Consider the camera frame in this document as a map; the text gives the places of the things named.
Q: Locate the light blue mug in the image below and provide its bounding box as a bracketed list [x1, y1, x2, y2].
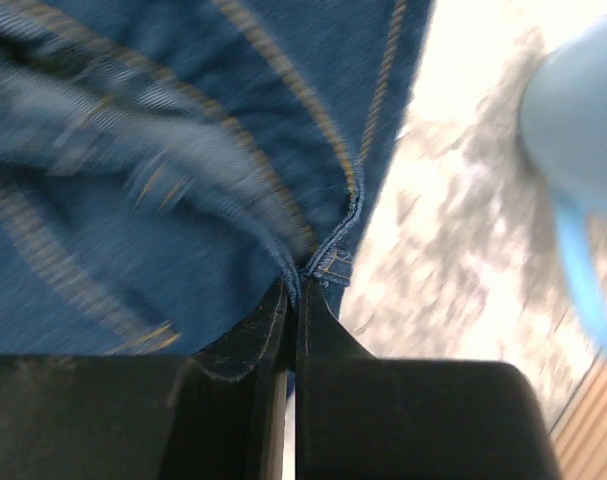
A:
[518, 13, 607, 355]

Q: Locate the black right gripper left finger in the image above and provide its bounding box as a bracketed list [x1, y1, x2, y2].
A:
[0, 283, 289, 479]

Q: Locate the dark denim skirt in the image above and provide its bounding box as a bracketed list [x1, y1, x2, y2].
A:
[0, 1, 432, 355]

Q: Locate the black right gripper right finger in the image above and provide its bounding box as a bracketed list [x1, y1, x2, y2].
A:
[295, 281, 561, 480]

